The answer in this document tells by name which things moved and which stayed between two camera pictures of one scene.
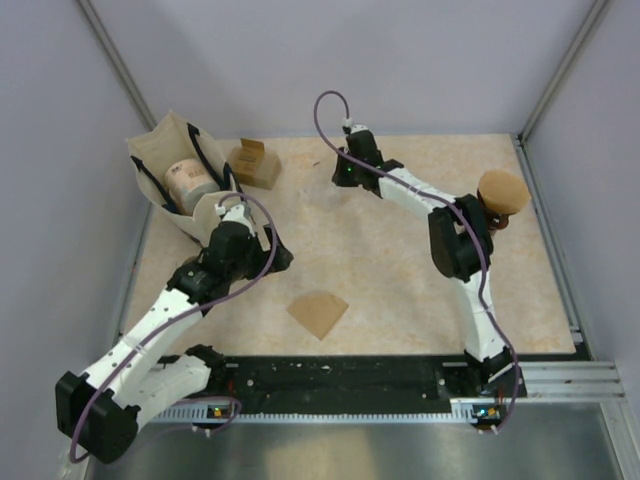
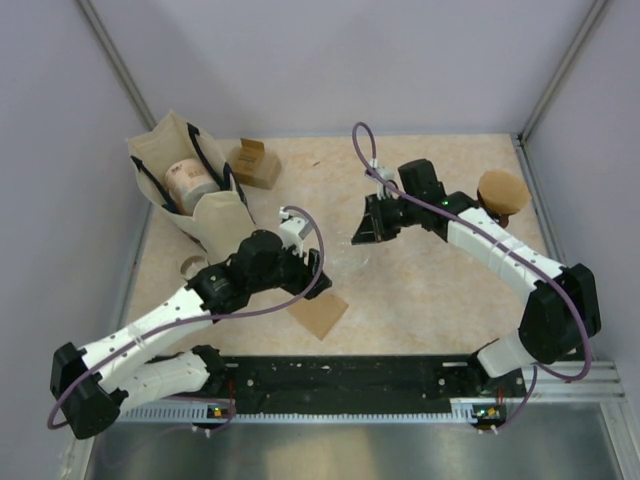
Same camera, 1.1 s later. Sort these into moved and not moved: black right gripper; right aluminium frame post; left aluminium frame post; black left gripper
Moved: black left gripper; black right gripper
Not moved: left aluminium frame post; right aluminium frame post
